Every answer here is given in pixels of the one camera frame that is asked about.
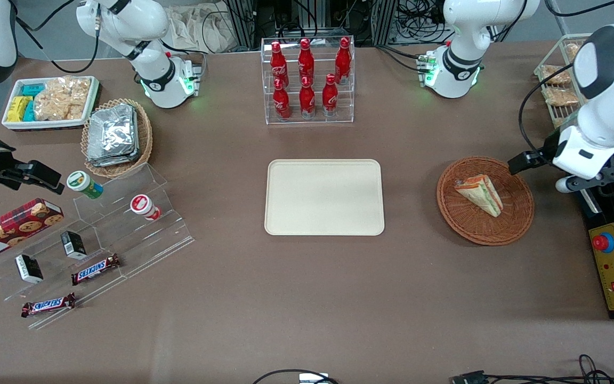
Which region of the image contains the triangular sandwich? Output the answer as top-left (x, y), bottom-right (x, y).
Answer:
top-left (454, 174), bottom-right (504, 218)

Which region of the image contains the white rectangular snack tray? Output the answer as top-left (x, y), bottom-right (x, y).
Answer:
top-left (2, 76), bottom-right (100, 132)

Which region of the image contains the brown wicker basket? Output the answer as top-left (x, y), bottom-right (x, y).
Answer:
top-left (437, 156), bottom-right (535, 246)

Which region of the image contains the oval wicker basket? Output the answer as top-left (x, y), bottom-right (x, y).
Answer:
top-left (81, 98), bottom-right (154, 179)

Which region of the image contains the beige plastic tray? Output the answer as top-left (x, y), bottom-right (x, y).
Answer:
top-left (264, 159), bottom-right (385, 236)

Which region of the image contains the green lidded cup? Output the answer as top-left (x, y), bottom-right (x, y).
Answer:
top-left (67, 171), bottom-right (104, 199)

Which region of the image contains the red tartan cookie box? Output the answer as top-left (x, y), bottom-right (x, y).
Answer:
top-left (0, 198), bottom-right (64, 263)

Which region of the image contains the yellow snack packet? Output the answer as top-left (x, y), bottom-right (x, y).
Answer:
top-left (7, 96), bottom-right (33, 123)

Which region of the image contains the black appliance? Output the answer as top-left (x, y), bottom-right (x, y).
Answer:
top-left (579, 149), bottom-right (614, 321)

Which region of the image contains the small black box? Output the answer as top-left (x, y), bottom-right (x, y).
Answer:
top-left (15, 254), bottom-right (44, 284)
top-left (61, 230), bottom-right (87, 260)

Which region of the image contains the clear bag of crackers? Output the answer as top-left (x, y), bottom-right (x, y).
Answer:
top-left (34, 76), bottom-right (92, 121)

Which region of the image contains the silver foil packet stack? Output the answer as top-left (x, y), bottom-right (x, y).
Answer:
top-left (86, 103), bottom-right (141, 167)

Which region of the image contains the red lidded cup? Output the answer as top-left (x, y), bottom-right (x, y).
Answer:
top-left (130, 194), bottom-right (161, 221)

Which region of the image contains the Snickers chocolate bar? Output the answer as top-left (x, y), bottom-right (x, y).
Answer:
top-left (71, 254), bottom-right (121, 286)
top-left (21, 292), bottom-right (76, 318)

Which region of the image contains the clear acrylic stepped display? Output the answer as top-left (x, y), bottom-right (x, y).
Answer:
top-left (0, 163), bottom-right (196, 330)

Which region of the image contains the red cola bottle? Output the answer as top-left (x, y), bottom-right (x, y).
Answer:
top-left (270, 42), bottom-right (289, 89)
top-left (335, 37), bottom-right (352, 85)
top-left (322, 74), bottom-right (338, 117)
top-left (273, 79), bottom-right (291, 120)
top-left (298, 38), bottom-right (315, 86)
top-left (300, 76), bottom-right (316, 119)

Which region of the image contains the clear acrylic bottle rack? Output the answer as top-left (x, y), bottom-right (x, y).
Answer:
top-left (261, 36), bottom-right (356, 125)

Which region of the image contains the beige cloth bag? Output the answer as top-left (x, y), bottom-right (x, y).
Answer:
top-left (164, 4), bottom-right (241, 54)

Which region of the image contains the white wire rack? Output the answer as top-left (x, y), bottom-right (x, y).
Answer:
top-left (534, 33), bottom-right (594, 130)

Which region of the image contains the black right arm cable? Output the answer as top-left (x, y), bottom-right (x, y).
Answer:
top-left (15, 0), bottom-right (101, 74)

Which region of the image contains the aluminium equipment frame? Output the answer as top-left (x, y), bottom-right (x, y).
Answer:
top-left (224, 0), bottom-right (399, 46)

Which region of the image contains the black tangled cable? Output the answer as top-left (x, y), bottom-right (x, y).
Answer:
top-left (486, 354), bottom-right (614, 384)

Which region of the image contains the black cable plug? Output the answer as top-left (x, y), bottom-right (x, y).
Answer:
top-left (450, 370), bottom-right (490, 384)

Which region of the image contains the black looped cable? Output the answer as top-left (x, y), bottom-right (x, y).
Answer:
top-left (253, 369), bottom-right (340, 384)

